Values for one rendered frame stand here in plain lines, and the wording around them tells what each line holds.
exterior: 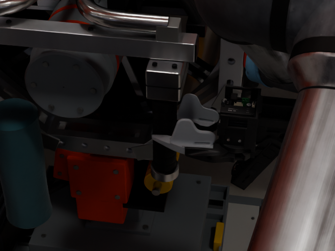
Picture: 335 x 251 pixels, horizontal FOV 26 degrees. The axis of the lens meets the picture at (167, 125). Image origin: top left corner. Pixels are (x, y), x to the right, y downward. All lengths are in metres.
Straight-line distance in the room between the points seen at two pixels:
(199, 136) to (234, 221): 0.97
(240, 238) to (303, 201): 1.42
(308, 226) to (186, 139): 0.54
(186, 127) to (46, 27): 0.24
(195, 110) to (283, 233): 0.57
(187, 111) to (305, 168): 0.56
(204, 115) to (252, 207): 0.97
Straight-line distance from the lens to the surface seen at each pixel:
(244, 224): 1.98
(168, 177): 1.11
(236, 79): 1.26
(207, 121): 1.08
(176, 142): 1.04
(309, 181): 0.53
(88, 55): 1.12
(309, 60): 0.56
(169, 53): 1.01
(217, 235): 1.81
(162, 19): 0.99
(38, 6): 1.38
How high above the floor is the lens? 1.53
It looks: 40 degrees down
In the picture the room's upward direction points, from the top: straight up
